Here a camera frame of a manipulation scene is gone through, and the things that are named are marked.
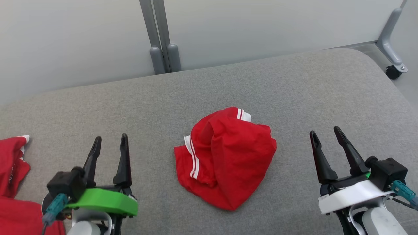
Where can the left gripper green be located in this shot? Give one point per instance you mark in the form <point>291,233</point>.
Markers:
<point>107,200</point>

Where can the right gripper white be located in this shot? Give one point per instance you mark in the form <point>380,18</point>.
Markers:
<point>349,194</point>

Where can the red shorts with white trim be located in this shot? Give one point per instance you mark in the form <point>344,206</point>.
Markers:
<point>235,156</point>

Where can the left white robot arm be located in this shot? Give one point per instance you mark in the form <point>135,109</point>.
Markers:
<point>85,228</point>

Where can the red garment with white print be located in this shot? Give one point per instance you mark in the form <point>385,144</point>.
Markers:
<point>13,169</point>

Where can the black caster wheel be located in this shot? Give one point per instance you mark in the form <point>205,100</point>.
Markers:
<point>393,72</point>

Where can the grey partition foot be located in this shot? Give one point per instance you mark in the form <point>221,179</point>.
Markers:
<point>387,36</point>

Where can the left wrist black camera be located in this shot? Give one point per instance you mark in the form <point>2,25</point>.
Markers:
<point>63,184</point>

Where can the wrist black camera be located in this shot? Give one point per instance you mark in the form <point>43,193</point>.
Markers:
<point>63,184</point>
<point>388,171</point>

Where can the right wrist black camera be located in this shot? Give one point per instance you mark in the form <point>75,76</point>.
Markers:
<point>388,171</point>

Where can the grey partition post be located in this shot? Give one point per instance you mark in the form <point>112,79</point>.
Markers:
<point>157,60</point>
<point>174,57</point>

